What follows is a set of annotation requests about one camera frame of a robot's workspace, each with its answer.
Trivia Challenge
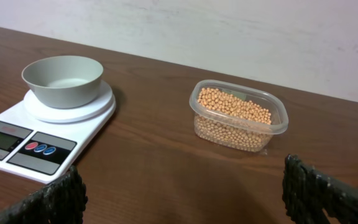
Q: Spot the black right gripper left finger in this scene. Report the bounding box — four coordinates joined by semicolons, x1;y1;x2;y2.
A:
0;166;88;224

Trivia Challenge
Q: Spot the pile of soybeans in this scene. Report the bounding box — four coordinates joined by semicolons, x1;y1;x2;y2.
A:
194;87;273;152

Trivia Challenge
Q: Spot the grey-green plastic bowl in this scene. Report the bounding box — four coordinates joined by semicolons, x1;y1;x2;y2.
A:
21;55;104;109

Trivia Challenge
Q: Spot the white digital kitchen scale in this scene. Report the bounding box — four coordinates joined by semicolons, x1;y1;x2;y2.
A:
0;82;116;184

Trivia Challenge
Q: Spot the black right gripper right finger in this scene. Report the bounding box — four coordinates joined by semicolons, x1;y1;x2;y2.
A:
282;154;358;224

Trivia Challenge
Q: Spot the clear plastic container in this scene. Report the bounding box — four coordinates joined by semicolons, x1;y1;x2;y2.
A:
189;80;289;152

